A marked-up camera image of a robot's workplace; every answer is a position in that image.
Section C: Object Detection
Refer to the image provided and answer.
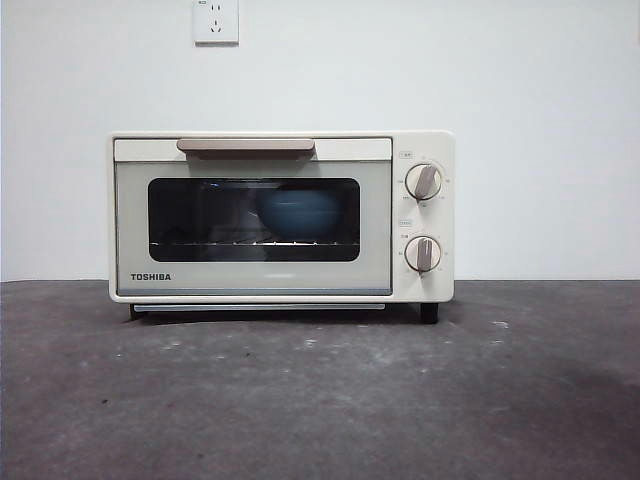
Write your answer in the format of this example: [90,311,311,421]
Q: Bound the blue bowl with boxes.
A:
[255,186,346,242]

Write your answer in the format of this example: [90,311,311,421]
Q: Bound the glass oven door with handle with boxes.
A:
[113,136,394,298]

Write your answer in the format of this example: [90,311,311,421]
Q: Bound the oven crumb tray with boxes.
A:
[130,301,388,314]

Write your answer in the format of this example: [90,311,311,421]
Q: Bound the small beige oven knob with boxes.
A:
[403,235,444,274]

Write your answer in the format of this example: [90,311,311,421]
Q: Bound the large beige oven knob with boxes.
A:
[403,161,445,202]

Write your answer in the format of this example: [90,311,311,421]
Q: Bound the cream toaster oven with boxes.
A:
[107,130,457,326]

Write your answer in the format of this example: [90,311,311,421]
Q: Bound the oven wire rack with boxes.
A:
[148,240,361,249]

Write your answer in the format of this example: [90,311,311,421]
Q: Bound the white wall socket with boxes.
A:
[193,0,241,48]

